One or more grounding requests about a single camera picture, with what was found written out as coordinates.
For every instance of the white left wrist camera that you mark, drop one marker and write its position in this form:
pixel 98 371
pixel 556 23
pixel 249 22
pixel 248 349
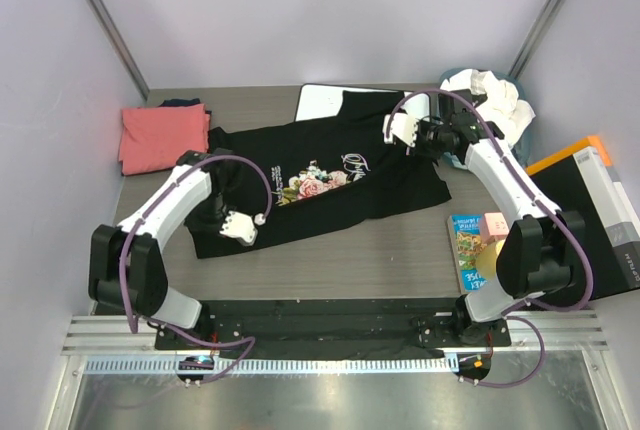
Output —
pixel 242 227

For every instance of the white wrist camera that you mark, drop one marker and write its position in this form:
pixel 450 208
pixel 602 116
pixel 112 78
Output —
pixel 401 128
pixel 242 227

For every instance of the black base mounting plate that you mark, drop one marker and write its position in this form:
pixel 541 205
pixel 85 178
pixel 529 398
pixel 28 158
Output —
pixel 429 323

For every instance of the white tray board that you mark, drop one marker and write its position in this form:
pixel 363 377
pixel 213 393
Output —
pixel 322 101

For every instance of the yellow mug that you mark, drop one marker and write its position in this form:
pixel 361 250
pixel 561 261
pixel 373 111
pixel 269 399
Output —
pixel 486 260

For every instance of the aluminium rail frame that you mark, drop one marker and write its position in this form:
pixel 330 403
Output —
pixel 109 348

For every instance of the pink cube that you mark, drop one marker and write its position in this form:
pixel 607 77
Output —
pixel 493 227

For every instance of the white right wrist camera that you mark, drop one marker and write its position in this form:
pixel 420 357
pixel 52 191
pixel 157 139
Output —
pixel 401 128

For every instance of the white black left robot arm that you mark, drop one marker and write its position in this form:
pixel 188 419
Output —
pixel 126 267

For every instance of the blue picture book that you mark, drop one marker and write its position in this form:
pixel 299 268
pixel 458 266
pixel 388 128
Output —
pixel 466 244

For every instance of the black floral print t-shirt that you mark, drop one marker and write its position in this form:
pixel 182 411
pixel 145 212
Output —
pixel 328 174

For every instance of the folded coral pink t-shirt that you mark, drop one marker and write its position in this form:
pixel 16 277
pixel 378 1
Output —
pixel 153 139

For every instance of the black orange box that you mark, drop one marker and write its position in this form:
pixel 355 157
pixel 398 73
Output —
pixel 582 178

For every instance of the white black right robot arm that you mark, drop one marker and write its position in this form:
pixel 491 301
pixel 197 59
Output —
pixel 542 253

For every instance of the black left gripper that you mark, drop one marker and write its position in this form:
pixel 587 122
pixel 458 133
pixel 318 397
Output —
pixel 213 222

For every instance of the folded dark navy t-shirt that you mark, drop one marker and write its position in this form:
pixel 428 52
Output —
pixel 180 101

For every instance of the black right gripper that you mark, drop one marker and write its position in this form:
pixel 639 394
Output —
pixel 426 135

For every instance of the white crumpled t-shirts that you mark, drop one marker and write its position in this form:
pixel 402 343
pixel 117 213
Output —
pixel 503 104

